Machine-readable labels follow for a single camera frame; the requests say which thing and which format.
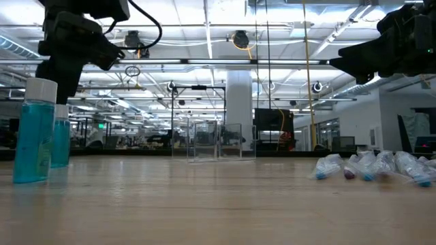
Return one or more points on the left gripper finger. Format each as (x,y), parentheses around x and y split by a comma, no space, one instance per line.
(68,81)

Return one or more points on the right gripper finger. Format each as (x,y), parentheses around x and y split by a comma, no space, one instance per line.
(361,68)
(371,47)

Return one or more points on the blue mouthwash bottle white cap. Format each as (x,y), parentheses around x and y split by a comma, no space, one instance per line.
(62,143)
(34,136)

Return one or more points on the purple toothbrush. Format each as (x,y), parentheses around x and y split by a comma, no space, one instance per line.
(385,168)
(350,173)

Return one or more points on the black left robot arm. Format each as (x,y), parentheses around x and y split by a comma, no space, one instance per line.
(85,8)

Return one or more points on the small black ceiling reel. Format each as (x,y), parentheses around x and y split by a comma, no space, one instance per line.
(317,87)
(171,86)

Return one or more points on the dark leaning panel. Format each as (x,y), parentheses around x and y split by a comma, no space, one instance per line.
(403,136)

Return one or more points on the black screen cart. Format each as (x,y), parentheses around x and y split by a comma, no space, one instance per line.
(272,119)

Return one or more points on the long ceiling light fixture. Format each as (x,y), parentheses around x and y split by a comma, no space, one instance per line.
(218,61)

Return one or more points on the clear acrylic organizer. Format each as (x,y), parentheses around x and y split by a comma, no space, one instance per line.
(204,143)

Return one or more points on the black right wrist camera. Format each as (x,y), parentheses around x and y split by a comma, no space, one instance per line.
(408,18)

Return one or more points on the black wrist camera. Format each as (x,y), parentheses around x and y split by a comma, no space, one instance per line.
(408,18)
(112,54)

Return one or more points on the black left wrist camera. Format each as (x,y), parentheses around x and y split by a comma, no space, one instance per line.
(112,54)

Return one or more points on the black frame rig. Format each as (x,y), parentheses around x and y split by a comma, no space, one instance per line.
(198,87)

